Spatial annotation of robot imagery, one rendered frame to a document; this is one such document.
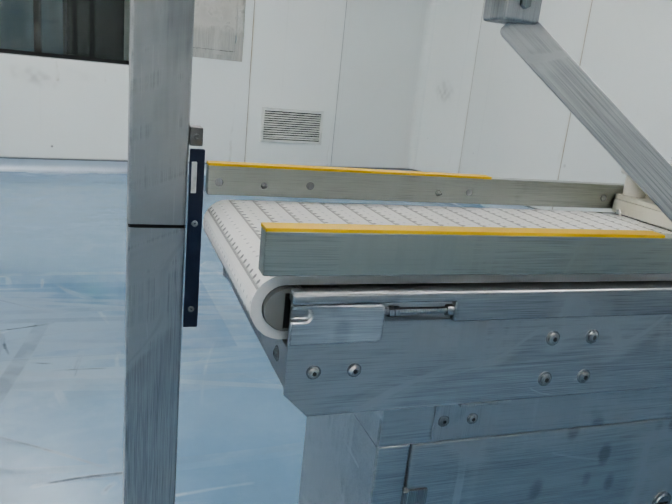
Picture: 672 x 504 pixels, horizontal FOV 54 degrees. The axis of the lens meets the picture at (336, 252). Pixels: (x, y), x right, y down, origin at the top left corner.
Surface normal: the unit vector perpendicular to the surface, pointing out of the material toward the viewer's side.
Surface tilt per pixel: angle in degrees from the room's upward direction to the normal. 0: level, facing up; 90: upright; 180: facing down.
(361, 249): 90
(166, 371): 90
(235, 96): 90
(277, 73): 90
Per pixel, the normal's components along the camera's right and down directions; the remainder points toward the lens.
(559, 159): -0.89, 0.04
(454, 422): 0.32, 0.29
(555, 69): -0.25, 0.18
